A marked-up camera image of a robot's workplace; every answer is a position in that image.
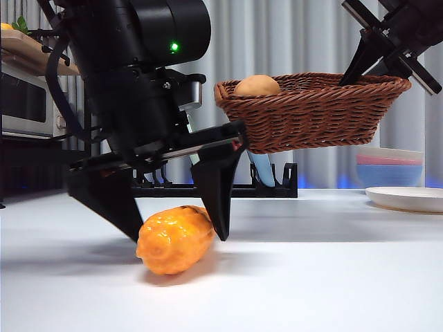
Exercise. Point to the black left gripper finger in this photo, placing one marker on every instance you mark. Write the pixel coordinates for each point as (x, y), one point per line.
(104, 197)
(216, 193)

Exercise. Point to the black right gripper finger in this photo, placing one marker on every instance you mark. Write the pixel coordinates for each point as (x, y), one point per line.
(363, 55)
(399, 65)

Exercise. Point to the brown wicker basket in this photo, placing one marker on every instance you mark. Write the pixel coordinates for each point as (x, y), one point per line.
(311, 117)

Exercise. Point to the tan potato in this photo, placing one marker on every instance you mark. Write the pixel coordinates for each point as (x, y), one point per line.
(257, 86)

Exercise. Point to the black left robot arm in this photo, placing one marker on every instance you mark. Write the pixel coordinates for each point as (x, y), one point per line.
(138, 27)

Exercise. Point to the light blue plate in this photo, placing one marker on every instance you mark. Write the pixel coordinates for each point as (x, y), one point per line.
(264, 169)

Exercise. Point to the black plate rack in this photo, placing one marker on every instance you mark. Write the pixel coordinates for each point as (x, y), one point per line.
(277, 192)

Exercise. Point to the beige bowl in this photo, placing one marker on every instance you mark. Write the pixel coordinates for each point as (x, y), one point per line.
(387, 152)

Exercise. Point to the grey curtain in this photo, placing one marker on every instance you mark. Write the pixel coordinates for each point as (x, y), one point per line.
(277, 34)

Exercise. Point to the pink bowl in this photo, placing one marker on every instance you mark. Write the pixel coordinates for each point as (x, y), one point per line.
(387, 160)

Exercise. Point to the blue bowl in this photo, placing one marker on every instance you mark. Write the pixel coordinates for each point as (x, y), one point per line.
(389, 176)

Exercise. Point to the silver toaster oven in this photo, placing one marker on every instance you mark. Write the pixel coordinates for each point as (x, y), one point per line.
(24, 103)

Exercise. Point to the wooden tray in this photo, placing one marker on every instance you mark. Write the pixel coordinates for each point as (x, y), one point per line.
(24, 55)

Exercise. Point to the white flat plate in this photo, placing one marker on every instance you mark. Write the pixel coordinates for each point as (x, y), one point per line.
(405, 198)

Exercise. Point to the green leaves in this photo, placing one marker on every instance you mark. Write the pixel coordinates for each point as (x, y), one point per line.
(21, 25)

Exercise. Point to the orange fruit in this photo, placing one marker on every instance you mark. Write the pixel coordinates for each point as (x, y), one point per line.
(5, 27)

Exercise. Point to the pale grey camera box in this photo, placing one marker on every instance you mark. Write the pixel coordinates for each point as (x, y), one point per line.
(195, 93)

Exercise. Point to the black metal shelf frame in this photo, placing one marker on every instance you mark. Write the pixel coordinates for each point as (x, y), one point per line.
(27, 166)

